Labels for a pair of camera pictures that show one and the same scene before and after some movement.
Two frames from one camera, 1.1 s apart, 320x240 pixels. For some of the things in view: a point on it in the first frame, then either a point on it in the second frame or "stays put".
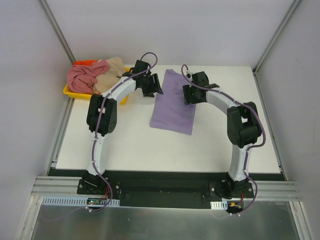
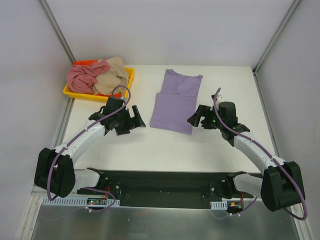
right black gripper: [191, 94] -> [203, 119]
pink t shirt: [81, 79] stays put
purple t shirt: [170, 111] stays put
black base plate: [168, 188] stays put
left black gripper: [152, 86] -> [128, 122]
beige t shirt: [106, 79] stays put
